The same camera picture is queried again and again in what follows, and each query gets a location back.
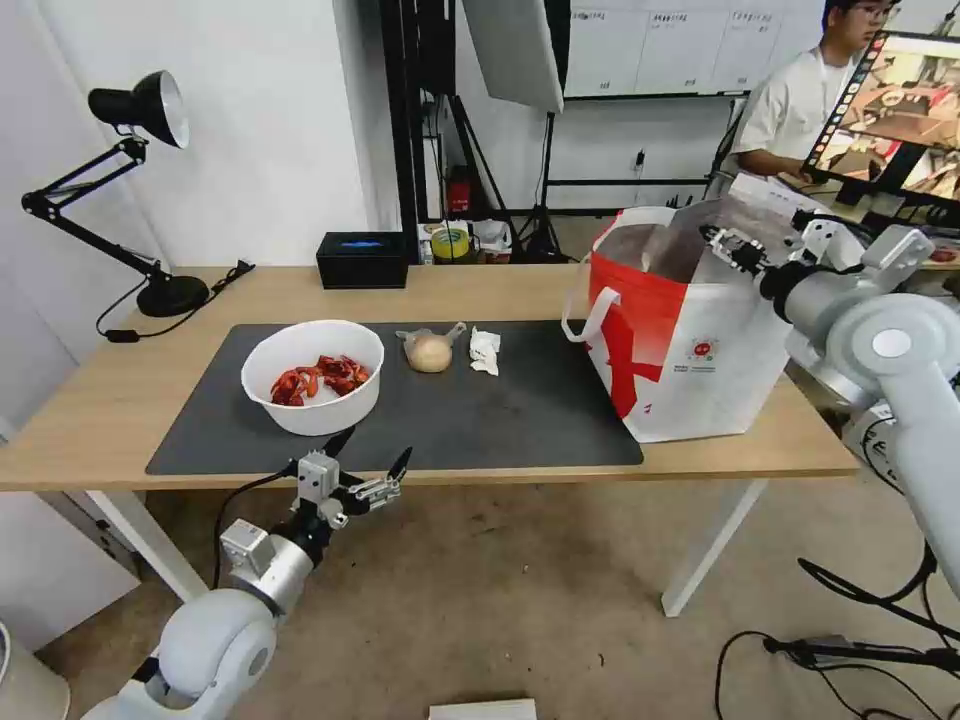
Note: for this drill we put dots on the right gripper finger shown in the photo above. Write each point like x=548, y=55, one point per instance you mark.
x=731, y=241
x=737, y=262

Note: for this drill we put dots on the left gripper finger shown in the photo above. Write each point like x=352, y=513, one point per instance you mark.
x=379, y=493
x=342, y=442

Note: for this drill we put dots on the red and white takeout bag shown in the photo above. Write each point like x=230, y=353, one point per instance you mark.
x=705, y=375

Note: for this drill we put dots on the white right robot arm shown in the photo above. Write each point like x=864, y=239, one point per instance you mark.
x=900, y=345

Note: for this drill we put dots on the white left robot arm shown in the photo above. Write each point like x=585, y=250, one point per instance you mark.
x=217, y=637

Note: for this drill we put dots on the bun in clear plastic bag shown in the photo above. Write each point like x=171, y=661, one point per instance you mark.
x=429, y=354

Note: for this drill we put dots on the white paper bowl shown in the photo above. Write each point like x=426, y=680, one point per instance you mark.
x=330, y=416

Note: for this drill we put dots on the white paper sheet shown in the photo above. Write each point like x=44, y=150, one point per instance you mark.
x=780, y=193

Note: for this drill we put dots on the red crayfish shell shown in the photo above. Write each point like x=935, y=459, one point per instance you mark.
x=341, y=373
x=289, y=386

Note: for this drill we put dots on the black table mat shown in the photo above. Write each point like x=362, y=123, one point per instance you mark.
x=487, y=427

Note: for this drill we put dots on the person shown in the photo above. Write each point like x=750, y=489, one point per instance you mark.
x=787, y=97

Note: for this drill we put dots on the crumpled white tissue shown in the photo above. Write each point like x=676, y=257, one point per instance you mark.
x=484, y=349

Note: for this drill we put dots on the black box with blue light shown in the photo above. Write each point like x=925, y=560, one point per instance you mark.
x=360, y=266

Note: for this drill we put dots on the black light tripod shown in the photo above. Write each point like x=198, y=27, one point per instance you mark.
x=541, y=217

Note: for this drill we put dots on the whiteboard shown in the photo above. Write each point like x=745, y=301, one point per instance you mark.
x=675, y=45

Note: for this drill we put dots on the computer monitor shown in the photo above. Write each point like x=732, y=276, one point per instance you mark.
x=900, y=112

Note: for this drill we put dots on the green tape roll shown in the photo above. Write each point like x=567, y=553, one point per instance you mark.
x=450, y=244

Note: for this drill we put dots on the black desk lamp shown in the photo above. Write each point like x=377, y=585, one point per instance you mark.
x=161, y=292

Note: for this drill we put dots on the wooden table with white legs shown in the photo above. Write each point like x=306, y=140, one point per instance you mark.
x=112, y=390

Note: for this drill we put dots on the white robot front shell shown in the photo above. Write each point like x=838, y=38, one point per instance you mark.
x=484, y=710

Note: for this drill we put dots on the white cabinet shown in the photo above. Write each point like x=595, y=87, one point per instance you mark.
x=52, y=555

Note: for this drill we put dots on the red canister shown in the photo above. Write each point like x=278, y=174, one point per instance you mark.
x=459, y=189

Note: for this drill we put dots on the white softbox panel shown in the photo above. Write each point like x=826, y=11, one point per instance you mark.
x=517, y=52

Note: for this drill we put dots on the white round bin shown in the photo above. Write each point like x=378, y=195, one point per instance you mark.
x=26, y=675

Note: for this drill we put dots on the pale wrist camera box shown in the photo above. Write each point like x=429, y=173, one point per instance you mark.
x=316, y=474

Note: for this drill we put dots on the black metal frame post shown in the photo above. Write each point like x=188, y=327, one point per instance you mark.
x=409, y=112

